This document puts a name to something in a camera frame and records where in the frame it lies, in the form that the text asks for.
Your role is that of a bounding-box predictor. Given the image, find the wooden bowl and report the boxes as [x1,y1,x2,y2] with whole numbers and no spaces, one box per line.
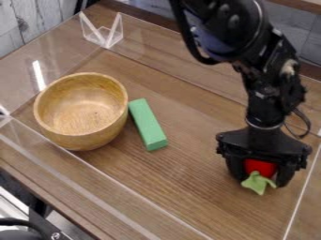
[32,72,128,151]

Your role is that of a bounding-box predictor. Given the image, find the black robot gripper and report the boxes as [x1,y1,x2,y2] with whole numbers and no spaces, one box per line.
[215,127,311,188]

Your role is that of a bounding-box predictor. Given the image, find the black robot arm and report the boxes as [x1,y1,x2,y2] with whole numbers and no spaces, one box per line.
[168,0,311,188]

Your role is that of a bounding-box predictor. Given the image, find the red plush fruit green leaves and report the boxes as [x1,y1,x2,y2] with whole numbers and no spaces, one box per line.
[240,158,276,196]

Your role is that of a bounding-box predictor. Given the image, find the black metal table bracket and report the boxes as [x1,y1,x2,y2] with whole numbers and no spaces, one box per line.
[28,209,73,240]

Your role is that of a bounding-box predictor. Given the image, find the clear acrylic tray enclosure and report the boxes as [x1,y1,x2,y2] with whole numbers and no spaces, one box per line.
[0,16,321,240]

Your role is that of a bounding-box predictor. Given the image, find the black cable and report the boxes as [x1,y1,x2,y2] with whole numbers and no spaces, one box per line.
[0,217,42,240]

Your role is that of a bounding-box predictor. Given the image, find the green rectangular block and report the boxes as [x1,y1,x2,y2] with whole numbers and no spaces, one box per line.
[129,98,168,151]

